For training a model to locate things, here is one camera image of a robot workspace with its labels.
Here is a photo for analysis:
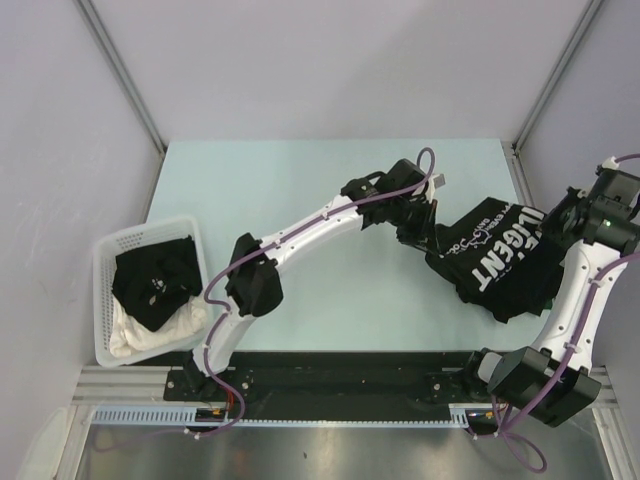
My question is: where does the white plastic basket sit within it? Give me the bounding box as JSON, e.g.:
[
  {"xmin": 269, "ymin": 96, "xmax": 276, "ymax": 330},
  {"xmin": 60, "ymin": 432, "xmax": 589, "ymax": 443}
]
[{"xmin": 93, "ymin": 216, "xmax": 213, "ymax": 368}]

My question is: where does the black printed t shirt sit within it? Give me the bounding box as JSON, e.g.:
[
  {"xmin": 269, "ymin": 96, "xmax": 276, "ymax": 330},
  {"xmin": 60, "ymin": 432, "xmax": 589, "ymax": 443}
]
[{"xmin": 425, "ymin": 197, "xmax": 563, "ymax": 304}]

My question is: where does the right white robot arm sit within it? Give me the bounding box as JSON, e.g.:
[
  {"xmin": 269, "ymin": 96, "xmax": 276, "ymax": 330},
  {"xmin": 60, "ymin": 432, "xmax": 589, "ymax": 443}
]
[{"xmin": 461, "ymin": 166, "xmax": 639, "ymax": 429}]

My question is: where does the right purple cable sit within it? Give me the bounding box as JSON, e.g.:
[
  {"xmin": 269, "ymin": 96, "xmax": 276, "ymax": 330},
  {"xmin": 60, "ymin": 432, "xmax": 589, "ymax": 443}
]
[{"xmin": 492, "ymin": 153, "xmax": 640, "ymax": 474}]

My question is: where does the black shirt in basket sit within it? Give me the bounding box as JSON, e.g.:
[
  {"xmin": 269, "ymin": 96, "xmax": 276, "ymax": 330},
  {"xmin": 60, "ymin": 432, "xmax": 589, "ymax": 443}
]
[{"xmin": 112, "ymin": 236, "xmax": 202, "ymax": 332}]

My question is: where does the aluminium frame rail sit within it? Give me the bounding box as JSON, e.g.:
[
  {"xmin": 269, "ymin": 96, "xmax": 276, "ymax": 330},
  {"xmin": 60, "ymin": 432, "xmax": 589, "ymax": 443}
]
[
  {"xmin": 593, "ymin": 367, "xmax": 617, "ymax": 405},
  {"xmin": 72, "ymin": 364, "xmax": 174, "ymax": 404}
]

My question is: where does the left cable duct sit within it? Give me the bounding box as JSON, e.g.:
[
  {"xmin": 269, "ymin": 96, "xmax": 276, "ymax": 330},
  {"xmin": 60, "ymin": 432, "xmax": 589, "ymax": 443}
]
[{"xmin": 92, "ymin": 405, "xmax": 227, "ymax": 427}]

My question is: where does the stack of folded black shirts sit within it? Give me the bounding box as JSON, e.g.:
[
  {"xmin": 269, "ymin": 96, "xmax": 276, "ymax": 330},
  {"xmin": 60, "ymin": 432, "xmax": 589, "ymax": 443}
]
[{"xmin": 455, "ymin": 280, "xmax": 560, "ymax": 324}]

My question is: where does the cable duct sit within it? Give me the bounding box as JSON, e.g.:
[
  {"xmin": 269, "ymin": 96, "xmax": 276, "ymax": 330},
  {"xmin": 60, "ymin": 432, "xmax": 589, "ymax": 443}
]
[
  {"xmin": 92, "ymin": 405, "xmax": 227, "ymax": 427},
  {"xmin": 449, "ymin": 403, "xmax": 497, "ymax": 432}
]

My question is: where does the right cable duct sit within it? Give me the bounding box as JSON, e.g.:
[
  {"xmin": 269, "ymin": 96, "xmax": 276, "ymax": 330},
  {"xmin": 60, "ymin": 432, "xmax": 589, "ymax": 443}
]
[{"xmin": 449, "ymin": 403, "xmax": 497, "ymax": 432}]

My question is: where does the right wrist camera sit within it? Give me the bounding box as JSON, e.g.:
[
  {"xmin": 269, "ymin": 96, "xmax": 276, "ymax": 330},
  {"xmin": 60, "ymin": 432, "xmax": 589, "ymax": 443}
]
[{"xmin": 596, "ymin": 156, "xmax": 619, "ymax": 176}]

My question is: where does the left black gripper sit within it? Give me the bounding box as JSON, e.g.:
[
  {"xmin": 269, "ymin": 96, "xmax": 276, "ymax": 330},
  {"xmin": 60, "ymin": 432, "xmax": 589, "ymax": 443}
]
[{"xmin": 387, "ymin": 197, "xmax": 439, "ymax": 257}]

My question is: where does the left aluminium frame rail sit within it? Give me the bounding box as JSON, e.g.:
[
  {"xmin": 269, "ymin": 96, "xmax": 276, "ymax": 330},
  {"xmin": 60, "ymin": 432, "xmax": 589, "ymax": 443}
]
[{"xmin": 72, "ymin": 364, "xmax": 174, "ymax": 404}]

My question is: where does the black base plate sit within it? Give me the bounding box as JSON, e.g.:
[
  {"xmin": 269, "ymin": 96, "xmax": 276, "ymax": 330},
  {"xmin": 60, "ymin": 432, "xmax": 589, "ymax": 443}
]
[{"xmin": 163, "ymin": 351, "xmax": 491, "ymax": 423}]

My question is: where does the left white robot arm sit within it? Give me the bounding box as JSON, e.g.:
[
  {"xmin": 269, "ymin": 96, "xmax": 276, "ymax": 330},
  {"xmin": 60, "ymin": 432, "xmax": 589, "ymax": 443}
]
[{"xmin": 184, "ymin": 147, "xmax": 436, "ymax": 400}]

